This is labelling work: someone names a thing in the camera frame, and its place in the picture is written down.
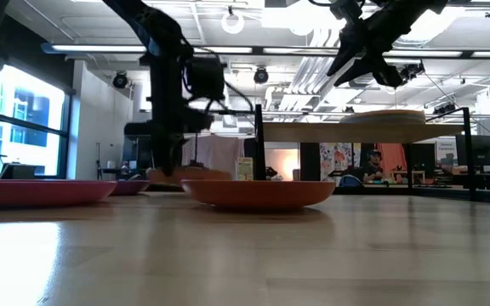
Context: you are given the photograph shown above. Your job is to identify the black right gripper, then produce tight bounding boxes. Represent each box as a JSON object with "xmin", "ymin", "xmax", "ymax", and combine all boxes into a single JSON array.
[{"xmin": 328, "ymin": 0, "xmax": 402, "ymax": 88}]

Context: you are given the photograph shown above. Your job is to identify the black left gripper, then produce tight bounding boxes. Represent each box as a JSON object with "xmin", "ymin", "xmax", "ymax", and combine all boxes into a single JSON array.
[{"xmin": 124, "ymin": 54, "xmax": 214, "ymax": 176}]

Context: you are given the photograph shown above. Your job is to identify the purple round plate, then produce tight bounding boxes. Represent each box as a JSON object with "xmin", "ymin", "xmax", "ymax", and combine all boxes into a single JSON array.
[{"xmin": 109, "ymin": 179, "xmax": 151, "ymax": 197}]

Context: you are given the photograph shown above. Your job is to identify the teal round plate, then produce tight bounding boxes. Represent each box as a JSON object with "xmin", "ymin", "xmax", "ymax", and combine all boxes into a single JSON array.
[{"xmin": 340, "ymin": 113, "xmax": 427, "ymax": 126}]

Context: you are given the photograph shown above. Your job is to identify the orange round plate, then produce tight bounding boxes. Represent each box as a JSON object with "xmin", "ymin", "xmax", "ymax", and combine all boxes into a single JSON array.
[{"xmin": 179, "ymin": 178, "xmax": 337, "ymax": 210}]

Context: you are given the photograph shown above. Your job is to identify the pink round plate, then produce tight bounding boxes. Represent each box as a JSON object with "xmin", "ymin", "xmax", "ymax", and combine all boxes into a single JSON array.
[{"xmin": 0, "ymin": 178, "xmax": 118, "ymax": 208}]

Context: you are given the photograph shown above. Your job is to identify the wooden shelf with black legs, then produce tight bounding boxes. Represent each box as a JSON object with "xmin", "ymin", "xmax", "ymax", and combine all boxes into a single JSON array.
[{"xmin": 253, "ymin": 104, "xmax": 474, "ymax": 201}]

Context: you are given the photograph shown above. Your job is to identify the black cabinet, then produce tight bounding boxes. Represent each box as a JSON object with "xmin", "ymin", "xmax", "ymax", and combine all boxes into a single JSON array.
[{"xmin": 123, "ymin": 134, "xmax": 185, "ymax": 179}]

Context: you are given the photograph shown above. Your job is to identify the white hanging cloth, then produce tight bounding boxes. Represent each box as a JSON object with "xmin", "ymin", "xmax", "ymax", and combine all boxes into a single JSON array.
[{"xmin": 183, "ymin": 134, "xmax": 246, "ymax": 180}]

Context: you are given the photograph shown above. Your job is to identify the black ceiling track lights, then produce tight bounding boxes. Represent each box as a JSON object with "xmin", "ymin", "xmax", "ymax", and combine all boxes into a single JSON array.
[{"xmin": 400, "ymin": 62, "xmax": 425, "ymax": 82}]

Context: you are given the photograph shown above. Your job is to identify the yellow and white sign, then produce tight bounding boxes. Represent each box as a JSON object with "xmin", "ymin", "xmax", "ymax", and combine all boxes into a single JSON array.
[{"xmin": 236, "ymin": 156, "xmax": 254, "ymax": 182}]

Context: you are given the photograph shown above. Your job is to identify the black ceiling spotlight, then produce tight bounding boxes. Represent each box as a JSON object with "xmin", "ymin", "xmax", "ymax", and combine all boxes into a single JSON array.
[
  {"xmin": 253, "ymin": 65, "xmax": 270, "ymax": 85},
  {"xmin": 111, "ymin": 71, "xmax": 128, "ymax": 90}
]

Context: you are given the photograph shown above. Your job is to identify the orange hanging cloth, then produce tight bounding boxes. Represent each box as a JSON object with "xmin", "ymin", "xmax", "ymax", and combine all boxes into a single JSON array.
[{"xmin": 375, "ymin": 143, "xmax": 408, "ymax": 172}]

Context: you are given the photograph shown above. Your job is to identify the colourful poster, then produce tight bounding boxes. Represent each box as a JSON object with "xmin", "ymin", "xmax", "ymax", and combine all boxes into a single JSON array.
[{"xmin": 319, "ymin": 142, "xmax": 363, "ymax": 173}]

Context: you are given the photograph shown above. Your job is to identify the person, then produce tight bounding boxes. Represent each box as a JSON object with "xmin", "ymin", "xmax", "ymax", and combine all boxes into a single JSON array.
[{"xmin": 360, "ymin": 148, "xmax": 385, "ymax": 184}]

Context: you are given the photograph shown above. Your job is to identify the black pillar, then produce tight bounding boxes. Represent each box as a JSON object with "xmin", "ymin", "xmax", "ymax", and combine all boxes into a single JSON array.
[{"xmin": 299, "ymin": 142, "xmax": 321, "ymax": 182}]

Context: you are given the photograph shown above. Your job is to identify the blue chair back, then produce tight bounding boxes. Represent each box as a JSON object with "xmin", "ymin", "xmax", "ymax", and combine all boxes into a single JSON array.
[{"xmin": 339, "ymin": 174, "xmax": 363, "ymax": 188}]

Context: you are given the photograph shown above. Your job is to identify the ceiling light track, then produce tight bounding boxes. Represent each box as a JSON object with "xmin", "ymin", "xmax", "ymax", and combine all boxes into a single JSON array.
[{"xmin": 40, "ymin": 42, "xmax": 490, "ymax": 60}]

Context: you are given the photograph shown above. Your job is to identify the large window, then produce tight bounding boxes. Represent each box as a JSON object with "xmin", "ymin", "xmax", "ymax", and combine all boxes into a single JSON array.
[{"xmin": 0, "ymin": 63, "xmax": 74, "ymax": 179}]

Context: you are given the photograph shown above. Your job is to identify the dark computer monitor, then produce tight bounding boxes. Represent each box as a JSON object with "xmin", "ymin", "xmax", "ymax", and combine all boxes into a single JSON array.
[{"xmin": 455, "ymin": 134, "xmax": 490, "ymax": 167}]

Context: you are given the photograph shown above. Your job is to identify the grey box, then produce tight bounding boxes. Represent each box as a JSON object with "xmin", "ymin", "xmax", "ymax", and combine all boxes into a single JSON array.
[{"xmin": 0, "ymin": 163, "xmax": 37, "ymax": 180}]

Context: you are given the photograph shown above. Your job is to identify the black metal workstation frame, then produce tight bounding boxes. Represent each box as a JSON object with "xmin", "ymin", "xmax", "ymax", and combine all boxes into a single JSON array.
[{"xmin": 185, "ymin": 108, "xmax": 257, "ymax": 169}]

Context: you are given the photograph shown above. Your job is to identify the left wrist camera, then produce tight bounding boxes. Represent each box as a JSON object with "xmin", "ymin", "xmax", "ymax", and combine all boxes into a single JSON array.
[{"xmin": 185, "ymin": 57, "xmax": 225, "ymax": 102}]

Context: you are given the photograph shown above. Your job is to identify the white ring ceiling fixture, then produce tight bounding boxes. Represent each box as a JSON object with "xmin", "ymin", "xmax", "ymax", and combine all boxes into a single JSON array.
[{"xmin": 220, "ymin": 6, "xmax": 246, "ymax": 36}]

